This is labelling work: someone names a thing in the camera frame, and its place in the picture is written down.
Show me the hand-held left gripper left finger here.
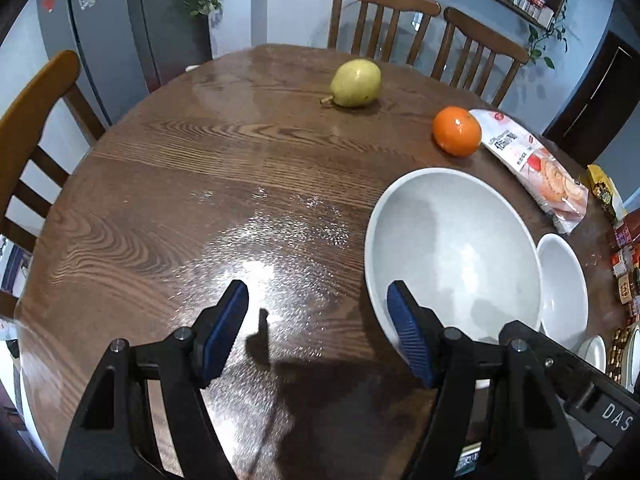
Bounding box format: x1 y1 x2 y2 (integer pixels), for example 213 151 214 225
59 280 250 480

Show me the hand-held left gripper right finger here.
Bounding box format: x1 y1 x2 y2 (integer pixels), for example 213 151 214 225
386 280 586 480

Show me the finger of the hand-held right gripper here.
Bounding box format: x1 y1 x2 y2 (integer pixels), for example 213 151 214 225
530 331 639 450

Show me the small white dish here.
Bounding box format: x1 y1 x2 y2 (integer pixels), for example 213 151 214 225
575 335 608 376

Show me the large white bowl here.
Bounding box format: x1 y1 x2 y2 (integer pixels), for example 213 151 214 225
364 167 544 361

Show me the medium white bowl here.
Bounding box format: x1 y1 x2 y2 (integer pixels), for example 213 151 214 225
536 233 590 353

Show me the brown patterned mat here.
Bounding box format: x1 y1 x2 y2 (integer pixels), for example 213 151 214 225
607 327 632 386

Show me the white plate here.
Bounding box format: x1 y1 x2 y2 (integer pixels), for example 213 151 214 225
625 322 640 393

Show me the pile of red snack packets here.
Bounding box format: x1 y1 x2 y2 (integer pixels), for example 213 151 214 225
610 210 640 318

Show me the orange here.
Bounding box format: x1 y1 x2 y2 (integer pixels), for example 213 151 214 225
432 106 483 157

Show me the yellow snack packet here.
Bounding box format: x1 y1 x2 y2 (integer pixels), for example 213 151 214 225
586 164 628 225

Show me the clear pastry snack packet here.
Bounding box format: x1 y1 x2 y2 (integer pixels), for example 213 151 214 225
468 109 590 235

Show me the white printed box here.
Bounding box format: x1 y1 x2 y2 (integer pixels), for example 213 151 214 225
0 237 32 295

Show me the green pear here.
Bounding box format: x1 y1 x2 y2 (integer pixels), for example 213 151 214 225
320 58 383 109

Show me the dark wooden door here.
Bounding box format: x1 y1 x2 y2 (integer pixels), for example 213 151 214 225
542 30 640 166

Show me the grey refrigerator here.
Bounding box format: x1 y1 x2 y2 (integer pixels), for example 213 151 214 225
37 0 213 126

